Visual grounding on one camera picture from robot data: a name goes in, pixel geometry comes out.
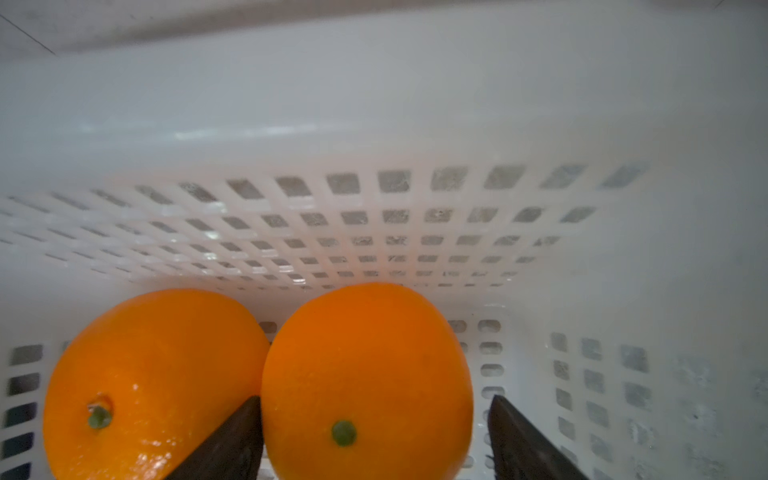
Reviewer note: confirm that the white plastic basket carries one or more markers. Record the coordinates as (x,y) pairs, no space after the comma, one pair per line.
(579,186)

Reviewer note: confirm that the netted orange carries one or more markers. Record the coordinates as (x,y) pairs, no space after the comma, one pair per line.
(367,382)

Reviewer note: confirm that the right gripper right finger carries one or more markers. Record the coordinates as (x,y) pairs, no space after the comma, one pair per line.
(521,451)

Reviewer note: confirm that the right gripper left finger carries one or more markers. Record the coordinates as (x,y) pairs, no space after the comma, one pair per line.
(232,452)

